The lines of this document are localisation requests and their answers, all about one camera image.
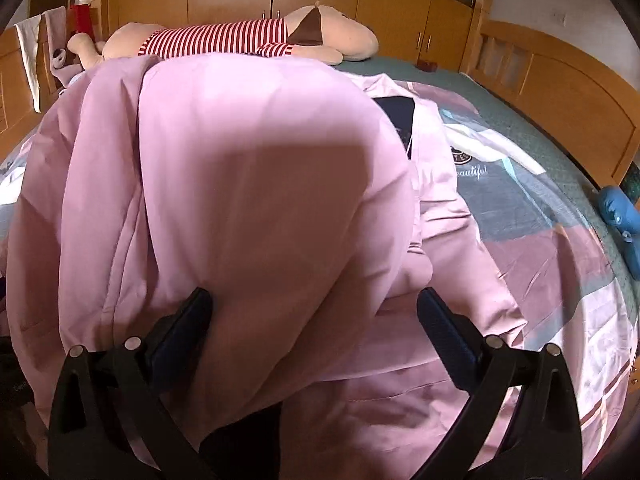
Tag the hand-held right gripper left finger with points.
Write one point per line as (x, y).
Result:
(181, 330)

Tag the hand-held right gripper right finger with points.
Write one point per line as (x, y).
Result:
(447, 334)

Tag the pink jacket with black stripe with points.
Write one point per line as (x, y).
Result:
(250, 185)

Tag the printed patchwork blanket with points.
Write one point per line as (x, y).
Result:
(525, 240)

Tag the blue plush toy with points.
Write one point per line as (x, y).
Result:
(620, 210)

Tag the teal quilted bed sheet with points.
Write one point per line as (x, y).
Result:
(525, 110)

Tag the small dark red box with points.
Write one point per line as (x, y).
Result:
(427, 65)

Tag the wooden bed board with slats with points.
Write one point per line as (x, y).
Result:
(575, 90)

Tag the wooden bed board with carving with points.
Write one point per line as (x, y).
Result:
(10, 95)

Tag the large plush dog striped shirt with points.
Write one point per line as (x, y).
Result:
(225, 35)

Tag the pink towel with bear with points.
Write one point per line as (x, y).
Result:
(57, 55)

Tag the white cloth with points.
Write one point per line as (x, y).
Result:
(29, 50)

